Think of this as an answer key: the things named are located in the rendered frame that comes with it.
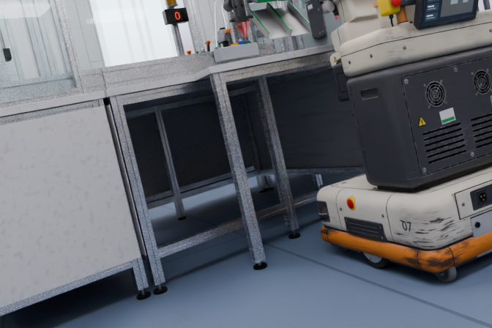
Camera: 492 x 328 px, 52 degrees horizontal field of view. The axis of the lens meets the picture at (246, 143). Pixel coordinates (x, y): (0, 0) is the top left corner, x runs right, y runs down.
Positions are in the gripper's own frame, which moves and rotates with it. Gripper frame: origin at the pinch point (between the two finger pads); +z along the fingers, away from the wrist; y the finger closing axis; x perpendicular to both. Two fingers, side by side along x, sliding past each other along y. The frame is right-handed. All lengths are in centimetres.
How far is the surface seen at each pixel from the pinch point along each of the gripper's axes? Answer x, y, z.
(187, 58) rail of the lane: -2.9, 31.3, 5.6
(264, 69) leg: 26.9, 11.6, 18.3
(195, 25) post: -129, -45, -31
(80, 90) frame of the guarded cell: 1, 82, 12
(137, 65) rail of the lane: -3, 55, 5
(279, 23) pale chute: -17.9, -35.4, -6.8
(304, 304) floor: 72, 47, 98
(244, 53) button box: 4.2, 5.2, 8.0
